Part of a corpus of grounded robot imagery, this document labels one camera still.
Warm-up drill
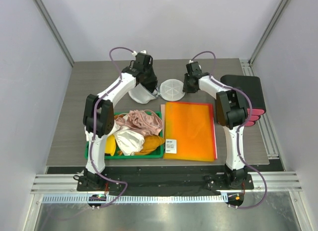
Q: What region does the white cable duct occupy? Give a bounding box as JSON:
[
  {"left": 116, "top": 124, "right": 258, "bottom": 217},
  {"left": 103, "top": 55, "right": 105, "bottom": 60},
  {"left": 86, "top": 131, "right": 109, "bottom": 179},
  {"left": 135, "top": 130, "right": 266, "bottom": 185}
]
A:
[{"left": 42, "top": 193, "right": 228, "bottom": 205}]

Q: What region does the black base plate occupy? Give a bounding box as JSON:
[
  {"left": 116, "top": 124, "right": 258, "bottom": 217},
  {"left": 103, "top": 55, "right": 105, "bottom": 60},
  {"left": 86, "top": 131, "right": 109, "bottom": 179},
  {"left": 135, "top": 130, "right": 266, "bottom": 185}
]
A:
[{"left": 73, "top": 173, "right": 254, "bottom": 197}]

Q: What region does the white mesh laundry bag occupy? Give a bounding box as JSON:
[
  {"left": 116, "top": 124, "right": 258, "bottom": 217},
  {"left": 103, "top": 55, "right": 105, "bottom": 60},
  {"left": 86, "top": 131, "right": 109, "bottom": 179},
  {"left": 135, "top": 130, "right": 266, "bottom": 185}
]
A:
[{"left": 128, "top": 79, "right": 185, "bottom": 104}]

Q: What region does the black lace bra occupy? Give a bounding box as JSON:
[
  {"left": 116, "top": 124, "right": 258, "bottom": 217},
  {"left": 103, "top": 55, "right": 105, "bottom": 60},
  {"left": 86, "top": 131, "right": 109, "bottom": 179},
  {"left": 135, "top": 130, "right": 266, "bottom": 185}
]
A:
[{"left": 145, "top": 81, "right": 158, "bottom": 95}]

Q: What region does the mustard yellow bra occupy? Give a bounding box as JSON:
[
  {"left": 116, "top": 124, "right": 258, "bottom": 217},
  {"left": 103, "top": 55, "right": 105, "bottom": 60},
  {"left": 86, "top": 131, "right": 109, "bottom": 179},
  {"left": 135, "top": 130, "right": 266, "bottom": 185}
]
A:
[{"left": 105, "top": 135, "right": 165, "bottom": 156}]

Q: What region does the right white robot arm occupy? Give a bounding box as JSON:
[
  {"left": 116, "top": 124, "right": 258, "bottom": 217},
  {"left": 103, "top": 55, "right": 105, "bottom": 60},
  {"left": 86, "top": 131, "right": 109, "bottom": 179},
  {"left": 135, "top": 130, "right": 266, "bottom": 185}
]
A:
[{"left": 183, "top": 60, "right": 248, "bottom": 189}]

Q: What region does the orange plastic folder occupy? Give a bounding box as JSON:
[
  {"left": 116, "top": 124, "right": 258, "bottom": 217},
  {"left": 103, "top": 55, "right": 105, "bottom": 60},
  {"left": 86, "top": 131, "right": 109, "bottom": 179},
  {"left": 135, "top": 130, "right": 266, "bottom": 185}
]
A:
[{"left": 163, "top": 102, "right": 215, "bottom": 162}]

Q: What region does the green plastic tray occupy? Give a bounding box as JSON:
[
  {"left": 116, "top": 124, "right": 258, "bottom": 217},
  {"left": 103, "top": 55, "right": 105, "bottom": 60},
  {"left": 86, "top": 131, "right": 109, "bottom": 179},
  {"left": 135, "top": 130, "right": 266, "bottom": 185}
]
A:
[{"left": 84, "top": 111, "right": 164, "bottom": 160}]

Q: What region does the white bra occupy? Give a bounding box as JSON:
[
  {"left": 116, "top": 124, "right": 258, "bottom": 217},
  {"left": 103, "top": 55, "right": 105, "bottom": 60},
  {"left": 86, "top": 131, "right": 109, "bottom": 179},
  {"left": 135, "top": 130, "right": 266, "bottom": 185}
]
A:
[{"left": 110, "top": 123, "right": 145, "bottom": 155}]

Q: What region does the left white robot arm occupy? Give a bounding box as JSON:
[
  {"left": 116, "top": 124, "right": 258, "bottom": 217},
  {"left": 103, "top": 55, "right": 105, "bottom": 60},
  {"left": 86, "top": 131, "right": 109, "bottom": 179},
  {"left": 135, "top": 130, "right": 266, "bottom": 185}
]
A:
[{"left": 77, "top": 50, "right": 158, "bottom": 191}]

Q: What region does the pink satin bra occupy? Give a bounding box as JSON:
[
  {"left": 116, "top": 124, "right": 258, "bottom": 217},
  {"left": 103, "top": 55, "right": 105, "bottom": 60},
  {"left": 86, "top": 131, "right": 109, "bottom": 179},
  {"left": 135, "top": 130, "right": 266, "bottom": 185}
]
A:
[{"left": 114, "top": 110, "right": 163, "bottom": 137}]

